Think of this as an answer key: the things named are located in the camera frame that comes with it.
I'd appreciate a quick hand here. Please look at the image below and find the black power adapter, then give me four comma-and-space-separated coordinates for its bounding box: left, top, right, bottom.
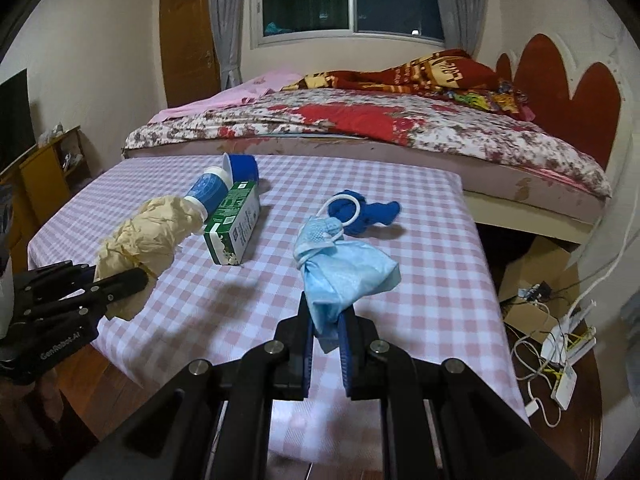
520, 282, 553, 303

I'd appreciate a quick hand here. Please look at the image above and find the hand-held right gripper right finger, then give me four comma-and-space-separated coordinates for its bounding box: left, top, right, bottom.
336, 308, 581, 480

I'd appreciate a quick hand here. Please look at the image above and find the dark blue cloth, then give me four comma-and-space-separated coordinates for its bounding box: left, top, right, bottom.
327, 190, 402, 236

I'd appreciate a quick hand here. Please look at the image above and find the pink bed sheet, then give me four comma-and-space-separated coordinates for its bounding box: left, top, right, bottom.
149, 71, 307, 124

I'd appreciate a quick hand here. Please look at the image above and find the black flat television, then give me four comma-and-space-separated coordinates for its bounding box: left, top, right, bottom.
0, 67, 39, 172

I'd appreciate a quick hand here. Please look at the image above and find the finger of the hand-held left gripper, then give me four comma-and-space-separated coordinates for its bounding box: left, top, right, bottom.
20, 267, 149, 323
15, 260, 98, 307

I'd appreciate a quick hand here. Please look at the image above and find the floral quilt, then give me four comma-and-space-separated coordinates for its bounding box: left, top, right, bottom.
124, 87, 614, 199

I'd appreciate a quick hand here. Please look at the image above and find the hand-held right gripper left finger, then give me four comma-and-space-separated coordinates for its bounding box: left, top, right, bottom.
65, 292, 317, 480

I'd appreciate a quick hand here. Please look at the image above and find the blue face mask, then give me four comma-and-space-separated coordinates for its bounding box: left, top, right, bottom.
291, 196, 402, 354

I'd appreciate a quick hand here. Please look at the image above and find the brown cardboard box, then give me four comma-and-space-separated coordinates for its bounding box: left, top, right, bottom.
500, 235, 582, 342

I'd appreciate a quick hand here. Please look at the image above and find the white bed red headboard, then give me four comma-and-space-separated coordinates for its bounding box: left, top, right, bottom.
122, 34, 627, 249

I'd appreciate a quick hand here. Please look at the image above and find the blue white paper cup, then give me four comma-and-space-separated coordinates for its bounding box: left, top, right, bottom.
186, 167, 234, 219

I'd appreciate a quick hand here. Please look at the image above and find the white router with cables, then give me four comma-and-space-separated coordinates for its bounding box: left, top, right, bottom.
510, 232, 640, 429

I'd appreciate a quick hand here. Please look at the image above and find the grey curtain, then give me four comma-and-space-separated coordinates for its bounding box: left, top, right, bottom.
432, 0, 494, 61
207, 0, 252, 94

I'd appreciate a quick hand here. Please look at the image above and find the red patterned blanket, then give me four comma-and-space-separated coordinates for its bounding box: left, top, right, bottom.
282, 49, 502, 99

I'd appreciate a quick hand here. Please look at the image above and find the brown wooden door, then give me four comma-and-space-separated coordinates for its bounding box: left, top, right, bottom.
160, 0, 221, 109

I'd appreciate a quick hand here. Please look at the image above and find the beige paper bag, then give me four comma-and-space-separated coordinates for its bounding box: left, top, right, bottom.
94, 192, 209, 322

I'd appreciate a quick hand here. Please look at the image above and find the colourful cartoon blanket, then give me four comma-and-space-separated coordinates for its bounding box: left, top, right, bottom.
445, 80, 539, 122

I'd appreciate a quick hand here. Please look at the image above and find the green milk carton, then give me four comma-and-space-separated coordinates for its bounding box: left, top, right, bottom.
202, 180, 262, 266

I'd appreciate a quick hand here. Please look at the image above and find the flat white modem box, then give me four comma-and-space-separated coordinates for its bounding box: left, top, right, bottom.
550, 364, 579, 412

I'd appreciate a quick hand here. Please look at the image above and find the yellow wooden cabinet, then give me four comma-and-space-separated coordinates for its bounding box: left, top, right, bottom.
0, 126, 94, 262

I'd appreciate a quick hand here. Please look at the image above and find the pink checked tablecloth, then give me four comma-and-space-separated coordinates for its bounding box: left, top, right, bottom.
27, 154, 532, 466

